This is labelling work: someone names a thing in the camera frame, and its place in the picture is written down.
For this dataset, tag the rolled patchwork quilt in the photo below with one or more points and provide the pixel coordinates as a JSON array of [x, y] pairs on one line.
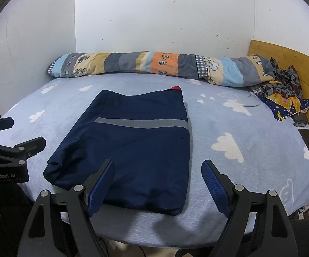
[[143, 61]]

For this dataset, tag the blue yellow starry cloth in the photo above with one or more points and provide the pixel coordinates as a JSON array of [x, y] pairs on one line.
[[282, 107]]

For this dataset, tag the navy work jacket red collar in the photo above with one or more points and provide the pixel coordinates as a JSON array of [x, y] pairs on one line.
[[133, 152]]

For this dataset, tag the small dark grey object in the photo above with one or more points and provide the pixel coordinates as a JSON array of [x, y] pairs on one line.
[[300, 120]]

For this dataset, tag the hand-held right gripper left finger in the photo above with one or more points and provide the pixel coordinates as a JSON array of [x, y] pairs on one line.
[[101, 190]]

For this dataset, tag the dark floral cloth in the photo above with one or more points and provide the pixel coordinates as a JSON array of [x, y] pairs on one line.
[[285, 83]]

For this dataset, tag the light blue cloud bed sheet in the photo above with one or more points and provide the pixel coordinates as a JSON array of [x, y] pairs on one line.
[[250, 144]]

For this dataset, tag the wooden headboard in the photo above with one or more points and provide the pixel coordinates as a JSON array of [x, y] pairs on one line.
[[304, 59]]

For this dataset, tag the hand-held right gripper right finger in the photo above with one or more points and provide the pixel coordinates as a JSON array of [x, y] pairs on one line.
[[213, 184]]

